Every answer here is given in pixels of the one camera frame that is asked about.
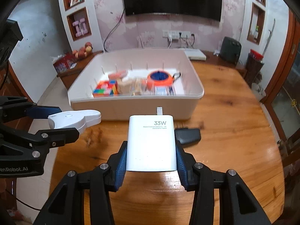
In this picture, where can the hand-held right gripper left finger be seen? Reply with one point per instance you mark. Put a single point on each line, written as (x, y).
(120, 168)

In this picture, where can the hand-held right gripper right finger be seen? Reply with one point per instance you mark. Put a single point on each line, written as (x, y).
(181, 168)

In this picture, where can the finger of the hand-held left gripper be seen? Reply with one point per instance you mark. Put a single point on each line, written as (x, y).
(61, 136)
(44, 111)

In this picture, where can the white plastic gadget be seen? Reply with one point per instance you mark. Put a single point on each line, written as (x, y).
(70, 119)

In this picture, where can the white wall charger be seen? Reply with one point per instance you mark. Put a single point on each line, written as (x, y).
(151, 145)

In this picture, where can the white plastic bin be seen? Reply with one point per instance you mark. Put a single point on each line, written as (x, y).
(131, 110)

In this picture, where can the colourful puzzle cube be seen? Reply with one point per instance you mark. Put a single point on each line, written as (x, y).
(105, 89)

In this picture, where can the orange tape measure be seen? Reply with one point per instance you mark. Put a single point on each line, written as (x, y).
(159, 78)

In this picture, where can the brown wooden furniture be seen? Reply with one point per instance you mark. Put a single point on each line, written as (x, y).
(14, 86)

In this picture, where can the red printed carton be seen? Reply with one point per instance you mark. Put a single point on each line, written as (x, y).
(64, 64)

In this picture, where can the pile of fruit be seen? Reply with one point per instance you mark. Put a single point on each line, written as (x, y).
(83, 50)

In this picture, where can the clear labelled plastic box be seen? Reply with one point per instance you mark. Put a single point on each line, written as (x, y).
(164, 90)

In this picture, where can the red flat box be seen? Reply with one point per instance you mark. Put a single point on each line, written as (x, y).
(118, 74)

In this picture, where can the pink dumbbells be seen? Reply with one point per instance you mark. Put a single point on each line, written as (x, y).
(80, 28)

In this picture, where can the white set-top box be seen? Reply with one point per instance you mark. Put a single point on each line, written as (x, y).
(195, 54)

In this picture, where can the small white figurine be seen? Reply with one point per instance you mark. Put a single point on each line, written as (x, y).
(216, 51)

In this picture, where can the dark green radio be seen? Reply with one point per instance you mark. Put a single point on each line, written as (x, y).
(230, 50)

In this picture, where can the glass door cabinet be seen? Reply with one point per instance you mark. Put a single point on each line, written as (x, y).
(288, 93)

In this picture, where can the red container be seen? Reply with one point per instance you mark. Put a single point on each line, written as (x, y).
(256, 54)

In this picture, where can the grey curved rod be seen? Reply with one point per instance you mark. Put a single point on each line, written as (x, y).
(269, 35)

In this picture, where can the black wall charger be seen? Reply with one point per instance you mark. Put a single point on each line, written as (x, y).
(188, 134)

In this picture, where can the white wall shelf unit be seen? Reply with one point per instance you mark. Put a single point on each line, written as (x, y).
(246, 16)
(93, 28)

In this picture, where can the white wall sockets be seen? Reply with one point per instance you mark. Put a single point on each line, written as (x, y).
(165, 33)

